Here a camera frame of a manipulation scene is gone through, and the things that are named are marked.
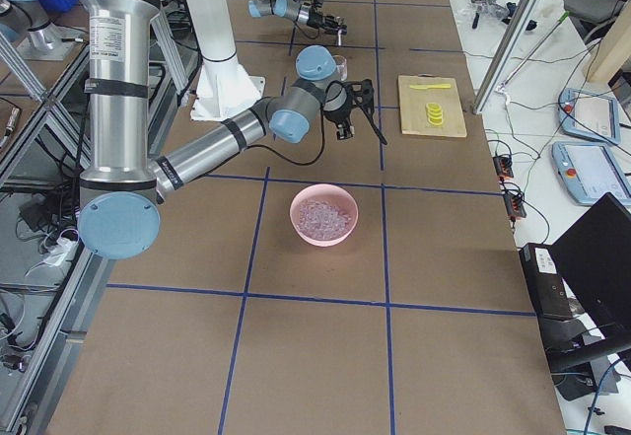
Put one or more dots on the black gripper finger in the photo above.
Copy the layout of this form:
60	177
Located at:
344	131

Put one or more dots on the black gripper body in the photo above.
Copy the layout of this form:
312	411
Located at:
341	116
318	17

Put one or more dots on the clear wine glass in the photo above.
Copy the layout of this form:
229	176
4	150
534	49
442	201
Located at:
341	66

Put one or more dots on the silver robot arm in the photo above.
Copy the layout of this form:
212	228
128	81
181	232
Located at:
120	190
307	14

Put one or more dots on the pink plastic bowl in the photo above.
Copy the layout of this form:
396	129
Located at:
327	192

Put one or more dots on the bamboo cutting board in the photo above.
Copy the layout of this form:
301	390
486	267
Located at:
412	114

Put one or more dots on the lemon slice stack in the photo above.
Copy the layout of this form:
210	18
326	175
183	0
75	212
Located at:
434	114

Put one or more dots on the yellow plastic knife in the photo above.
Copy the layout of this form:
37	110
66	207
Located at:
425	87

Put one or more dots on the upper blue teach pendant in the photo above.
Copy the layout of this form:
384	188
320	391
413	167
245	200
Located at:
589	115

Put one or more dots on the blue teach pendant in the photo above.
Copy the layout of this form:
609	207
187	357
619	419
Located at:
589	171
589	115

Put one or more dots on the lower blue teach pendant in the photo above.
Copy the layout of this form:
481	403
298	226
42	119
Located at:
589	171

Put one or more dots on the black electronics box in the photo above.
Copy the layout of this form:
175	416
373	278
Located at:
544	284

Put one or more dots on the black laptop computer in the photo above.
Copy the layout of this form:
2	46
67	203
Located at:
593	257

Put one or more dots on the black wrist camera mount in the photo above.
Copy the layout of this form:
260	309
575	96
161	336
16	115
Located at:
361	94

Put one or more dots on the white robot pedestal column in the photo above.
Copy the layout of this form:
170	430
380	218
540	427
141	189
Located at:
224	88

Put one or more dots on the green handled reach grabber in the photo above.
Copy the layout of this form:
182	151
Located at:
501	87

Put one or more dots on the aluminium frame post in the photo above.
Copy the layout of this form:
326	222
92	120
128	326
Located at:
502	56

